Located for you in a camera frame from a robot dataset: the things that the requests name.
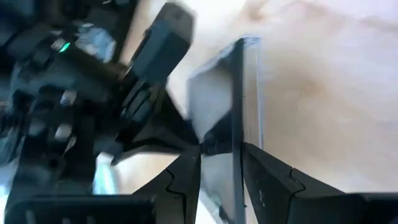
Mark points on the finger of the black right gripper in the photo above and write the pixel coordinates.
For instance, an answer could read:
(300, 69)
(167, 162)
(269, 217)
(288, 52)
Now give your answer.
(164, 133)

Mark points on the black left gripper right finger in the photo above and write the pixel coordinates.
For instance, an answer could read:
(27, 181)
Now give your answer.
(280, 199)

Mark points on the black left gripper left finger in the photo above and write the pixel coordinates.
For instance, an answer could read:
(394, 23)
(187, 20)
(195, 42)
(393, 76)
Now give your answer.
(177, 193)

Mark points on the clear black-tray CD jewel case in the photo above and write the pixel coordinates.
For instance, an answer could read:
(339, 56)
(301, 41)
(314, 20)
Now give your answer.
(211, 93)

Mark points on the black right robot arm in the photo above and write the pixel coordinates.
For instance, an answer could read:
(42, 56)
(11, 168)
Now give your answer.
(46, 77)

